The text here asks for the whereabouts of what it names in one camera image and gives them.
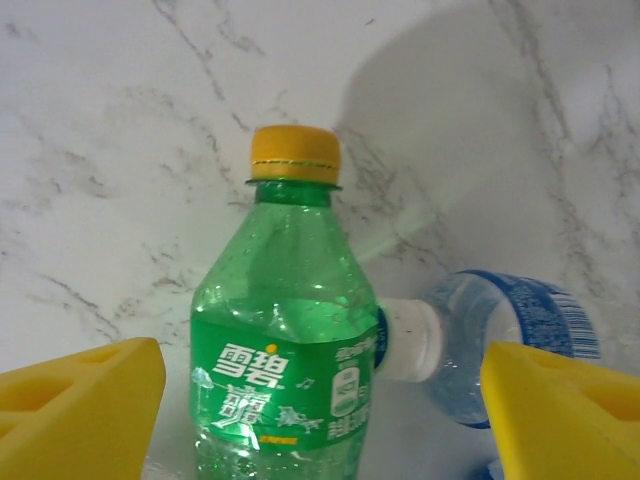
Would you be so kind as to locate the green soda bottle yellow cap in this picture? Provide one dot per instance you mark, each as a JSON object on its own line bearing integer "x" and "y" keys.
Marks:
{"x": 280, "y": 350}

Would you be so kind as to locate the blue label bottle white cap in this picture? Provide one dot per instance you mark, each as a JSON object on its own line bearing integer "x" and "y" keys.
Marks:
{"x": 460, "y": 325}

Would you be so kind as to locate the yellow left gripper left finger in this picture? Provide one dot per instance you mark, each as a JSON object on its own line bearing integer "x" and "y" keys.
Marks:
{"x": 75, "y": 425}

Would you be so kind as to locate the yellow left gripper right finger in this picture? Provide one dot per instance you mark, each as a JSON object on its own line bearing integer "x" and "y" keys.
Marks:
{"x": 565, "y": 425}

